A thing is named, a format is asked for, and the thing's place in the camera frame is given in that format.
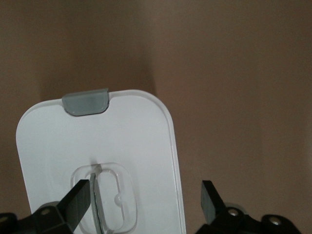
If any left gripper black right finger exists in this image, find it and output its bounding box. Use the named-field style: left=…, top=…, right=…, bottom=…
left=197, top=180, right=300, bottom=234

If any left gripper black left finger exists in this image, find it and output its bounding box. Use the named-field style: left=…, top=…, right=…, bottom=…
left=0, top=179, right=91, bottom=234

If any white box lid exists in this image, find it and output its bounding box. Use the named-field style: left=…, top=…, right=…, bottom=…
left=16, top=87, right=187, bottom=234

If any brown table mat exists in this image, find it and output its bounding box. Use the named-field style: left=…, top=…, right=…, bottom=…
left=0, top=0, right=312, bottom=234

